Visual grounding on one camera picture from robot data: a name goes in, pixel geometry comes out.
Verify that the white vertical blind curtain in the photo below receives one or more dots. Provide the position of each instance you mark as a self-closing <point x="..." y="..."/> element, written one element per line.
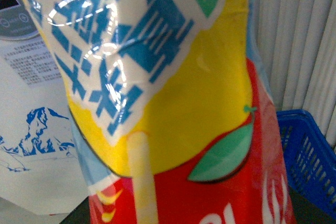
<point x="296" y="42"/>

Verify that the white blue chest freezer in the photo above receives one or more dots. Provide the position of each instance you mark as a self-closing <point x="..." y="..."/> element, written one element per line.
<point x="39" y="165"/>

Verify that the blue plastic basket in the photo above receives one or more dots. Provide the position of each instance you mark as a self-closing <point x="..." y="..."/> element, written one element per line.
<point x="309" y="159"/>

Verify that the instruction text sticker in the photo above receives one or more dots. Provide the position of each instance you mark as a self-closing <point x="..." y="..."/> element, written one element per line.
<point x="28" y="63"/>

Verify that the oval temperature control panel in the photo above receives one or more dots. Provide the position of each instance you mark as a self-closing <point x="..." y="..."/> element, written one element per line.
<point x="16" y="23"/>

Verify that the yellow red drink carton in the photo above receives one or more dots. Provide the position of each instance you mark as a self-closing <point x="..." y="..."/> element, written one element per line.
<point x="171" y="111"/>

